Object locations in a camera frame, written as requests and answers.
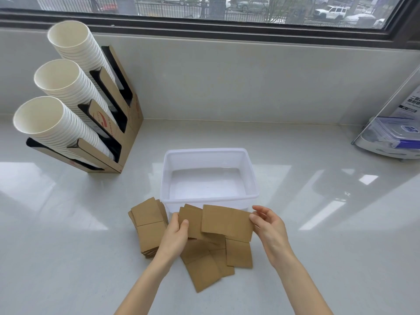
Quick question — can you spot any dark window frame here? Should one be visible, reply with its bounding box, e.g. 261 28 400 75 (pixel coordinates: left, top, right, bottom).
0 0 420 50

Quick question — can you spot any white off-road car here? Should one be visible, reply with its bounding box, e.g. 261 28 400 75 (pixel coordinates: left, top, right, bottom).
313 5 350 22

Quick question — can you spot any stack of brown cup sleeves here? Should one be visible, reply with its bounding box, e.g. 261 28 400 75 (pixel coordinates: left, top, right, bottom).
128 197 170 259

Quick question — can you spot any black metal fence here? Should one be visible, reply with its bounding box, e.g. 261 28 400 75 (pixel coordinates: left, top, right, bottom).
32 0 358 25

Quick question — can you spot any brown cardboard cup holder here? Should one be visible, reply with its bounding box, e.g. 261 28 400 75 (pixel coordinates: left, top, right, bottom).
26 45 144 174

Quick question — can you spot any person's right hand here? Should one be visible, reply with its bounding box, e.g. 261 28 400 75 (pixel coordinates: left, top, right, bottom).
248 205 295 270

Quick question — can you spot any clear blue-clipped food container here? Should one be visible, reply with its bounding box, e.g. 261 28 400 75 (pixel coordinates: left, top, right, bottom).
362 116 420 150

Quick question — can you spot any person's left hand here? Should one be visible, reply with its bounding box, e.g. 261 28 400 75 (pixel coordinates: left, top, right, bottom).
153 212 190 270

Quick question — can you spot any person's right forearm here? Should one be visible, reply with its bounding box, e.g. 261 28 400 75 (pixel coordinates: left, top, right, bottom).
271 251 334 315

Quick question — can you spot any grey fence pillar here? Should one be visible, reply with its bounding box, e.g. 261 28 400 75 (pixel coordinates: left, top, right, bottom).
208 0 227 19
116 0 137 15

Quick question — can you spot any person's left forearm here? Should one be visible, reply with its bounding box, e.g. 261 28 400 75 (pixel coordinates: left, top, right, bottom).
114 255 174 315

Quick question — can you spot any white printed packaging card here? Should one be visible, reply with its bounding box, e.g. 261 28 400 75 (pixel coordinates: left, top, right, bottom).
390 87 420 120

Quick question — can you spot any white plastic bin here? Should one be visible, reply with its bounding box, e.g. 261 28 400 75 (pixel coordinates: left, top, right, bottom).
160 147 260 221

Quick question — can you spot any stack of white paper cups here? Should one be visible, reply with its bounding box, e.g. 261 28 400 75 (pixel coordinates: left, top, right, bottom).
47 20 116 86
34 59 117 128
13 96 116 161

